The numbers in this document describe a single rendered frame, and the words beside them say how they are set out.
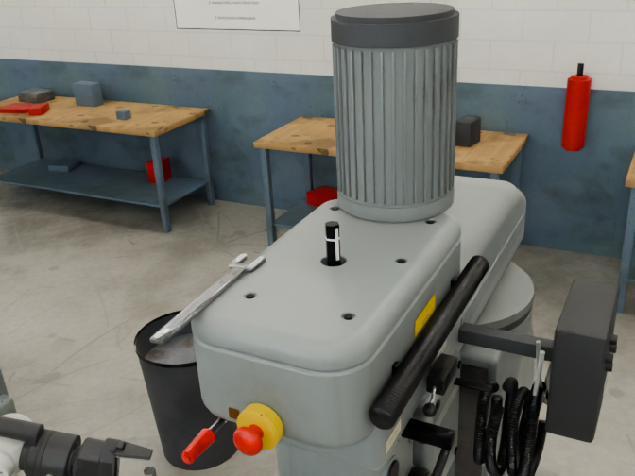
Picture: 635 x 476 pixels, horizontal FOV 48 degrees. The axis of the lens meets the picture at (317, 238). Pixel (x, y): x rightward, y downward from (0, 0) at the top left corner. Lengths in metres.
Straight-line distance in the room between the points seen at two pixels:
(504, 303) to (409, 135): 0.61
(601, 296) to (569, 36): 3.92
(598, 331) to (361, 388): 0.48
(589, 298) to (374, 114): 0.50
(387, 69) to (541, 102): 4.19
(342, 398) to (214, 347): 0.18
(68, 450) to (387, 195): 0.71
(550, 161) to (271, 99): 2.28
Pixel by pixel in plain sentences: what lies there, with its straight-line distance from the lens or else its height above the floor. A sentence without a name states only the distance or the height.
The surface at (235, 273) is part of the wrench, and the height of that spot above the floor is 1.90.
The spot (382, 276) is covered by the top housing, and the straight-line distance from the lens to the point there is 0.99.
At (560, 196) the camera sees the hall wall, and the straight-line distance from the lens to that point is 5.42.
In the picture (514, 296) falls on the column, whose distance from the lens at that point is 1.64.
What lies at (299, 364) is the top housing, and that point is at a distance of 0.86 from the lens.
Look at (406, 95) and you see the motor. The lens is 1.10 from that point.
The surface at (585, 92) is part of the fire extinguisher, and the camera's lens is 5.07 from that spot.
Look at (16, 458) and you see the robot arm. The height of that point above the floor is 1.52.
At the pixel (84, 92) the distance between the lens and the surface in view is 6.84.
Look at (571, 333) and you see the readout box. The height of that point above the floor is 1.72.
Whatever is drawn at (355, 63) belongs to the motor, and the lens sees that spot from 1.11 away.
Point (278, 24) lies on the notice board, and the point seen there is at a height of 1.58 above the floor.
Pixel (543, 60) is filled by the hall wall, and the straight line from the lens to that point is 5.20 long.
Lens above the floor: 2.35
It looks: 24 degrees down
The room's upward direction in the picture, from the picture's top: 3 degrees counter-clockwise
